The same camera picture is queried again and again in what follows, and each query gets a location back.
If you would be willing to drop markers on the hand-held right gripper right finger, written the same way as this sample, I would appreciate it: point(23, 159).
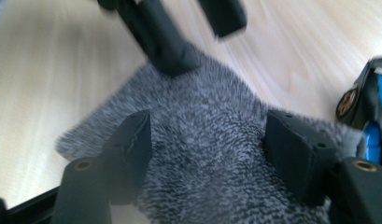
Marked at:
point(300, 155)

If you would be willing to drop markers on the grey terry cloth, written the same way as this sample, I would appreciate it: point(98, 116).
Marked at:
point(207, 140)

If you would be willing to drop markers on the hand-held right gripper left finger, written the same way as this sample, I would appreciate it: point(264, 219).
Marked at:
point(131, 155)

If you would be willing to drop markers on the blue toy car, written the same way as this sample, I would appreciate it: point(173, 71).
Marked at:
point(370, 102)

